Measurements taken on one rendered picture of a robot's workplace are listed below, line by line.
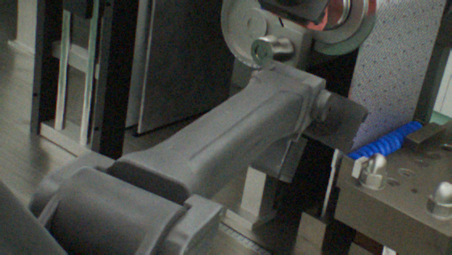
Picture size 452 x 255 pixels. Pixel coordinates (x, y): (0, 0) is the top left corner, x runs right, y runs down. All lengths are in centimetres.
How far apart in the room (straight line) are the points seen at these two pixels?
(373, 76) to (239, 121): 45
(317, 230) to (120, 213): 65
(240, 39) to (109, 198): 67
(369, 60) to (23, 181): 53
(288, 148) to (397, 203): 20
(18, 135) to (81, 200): 82
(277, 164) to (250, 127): 22
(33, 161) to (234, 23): 38
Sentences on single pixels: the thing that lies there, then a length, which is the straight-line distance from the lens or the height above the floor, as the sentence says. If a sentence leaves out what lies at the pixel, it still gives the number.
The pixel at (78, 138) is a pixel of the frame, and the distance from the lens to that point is 128.
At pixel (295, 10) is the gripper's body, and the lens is 92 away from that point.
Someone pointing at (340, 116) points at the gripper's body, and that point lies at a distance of 99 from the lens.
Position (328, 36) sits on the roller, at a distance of 105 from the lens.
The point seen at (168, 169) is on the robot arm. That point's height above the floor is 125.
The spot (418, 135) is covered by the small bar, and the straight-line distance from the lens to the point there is 120.
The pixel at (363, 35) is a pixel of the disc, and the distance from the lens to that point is 102.
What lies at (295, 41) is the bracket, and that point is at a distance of 105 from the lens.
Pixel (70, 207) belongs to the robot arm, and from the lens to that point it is 52.
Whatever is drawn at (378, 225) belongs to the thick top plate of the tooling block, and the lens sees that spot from 105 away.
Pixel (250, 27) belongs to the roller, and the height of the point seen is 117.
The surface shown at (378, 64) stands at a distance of 109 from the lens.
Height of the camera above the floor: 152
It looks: 23 degrees down
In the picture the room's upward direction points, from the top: 11 degrees clockwise
